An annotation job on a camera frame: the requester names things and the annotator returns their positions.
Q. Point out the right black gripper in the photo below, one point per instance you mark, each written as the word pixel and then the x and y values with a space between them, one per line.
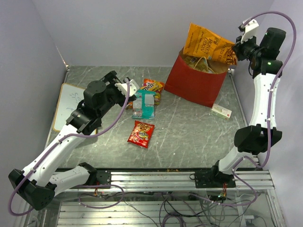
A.
pixel 237 47

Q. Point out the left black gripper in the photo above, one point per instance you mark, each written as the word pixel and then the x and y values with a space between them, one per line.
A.
pixel 112 79

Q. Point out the orange snack packet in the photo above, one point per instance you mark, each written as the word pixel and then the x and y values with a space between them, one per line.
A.
pixel 129 105

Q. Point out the teal Fox's candy bag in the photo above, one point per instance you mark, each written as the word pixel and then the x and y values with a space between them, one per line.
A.
pixel 143 105

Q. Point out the brown snack pouch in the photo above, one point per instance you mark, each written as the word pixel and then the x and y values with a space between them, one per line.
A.
pixel 199 64

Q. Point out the orange Kettle chips bag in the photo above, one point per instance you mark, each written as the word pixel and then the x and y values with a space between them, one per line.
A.
pixel 202 42

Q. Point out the red paper bag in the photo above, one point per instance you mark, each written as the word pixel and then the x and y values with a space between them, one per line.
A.
pixel 195 86

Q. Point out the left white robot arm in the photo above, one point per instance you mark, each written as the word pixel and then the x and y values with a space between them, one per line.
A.
pixel 37 183

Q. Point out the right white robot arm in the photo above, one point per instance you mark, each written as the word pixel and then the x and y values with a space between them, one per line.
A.
pixel 261 133

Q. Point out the yellow M&M's bag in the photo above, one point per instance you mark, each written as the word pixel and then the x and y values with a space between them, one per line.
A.
pixel 154 86

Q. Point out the orange Fox's candy bag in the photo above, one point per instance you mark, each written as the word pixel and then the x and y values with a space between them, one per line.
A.
pixel 157 97

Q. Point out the small whiteboard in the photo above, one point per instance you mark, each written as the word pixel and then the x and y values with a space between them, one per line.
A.
pixel 69 98

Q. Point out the small red snack packet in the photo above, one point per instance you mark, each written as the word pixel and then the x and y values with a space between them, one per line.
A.
pixel 141 134

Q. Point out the small white box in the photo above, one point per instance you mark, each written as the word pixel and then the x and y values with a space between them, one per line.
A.
pixel 221 112

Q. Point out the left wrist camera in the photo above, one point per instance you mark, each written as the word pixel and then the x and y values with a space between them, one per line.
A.
pixel 130 87

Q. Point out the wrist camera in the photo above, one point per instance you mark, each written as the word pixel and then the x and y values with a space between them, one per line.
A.
pixel 249 29
pixel 130 87

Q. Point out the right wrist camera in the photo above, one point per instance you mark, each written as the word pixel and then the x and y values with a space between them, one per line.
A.
pixel 249 29

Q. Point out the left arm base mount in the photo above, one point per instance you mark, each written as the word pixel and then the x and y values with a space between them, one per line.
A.
pixel 98 177

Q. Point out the aluminium rail frame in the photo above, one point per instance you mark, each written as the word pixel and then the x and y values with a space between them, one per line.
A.
pixel 162 198

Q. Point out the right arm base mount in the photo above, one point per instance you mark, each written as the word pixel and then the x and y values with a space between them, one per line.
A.
pixel 211 178

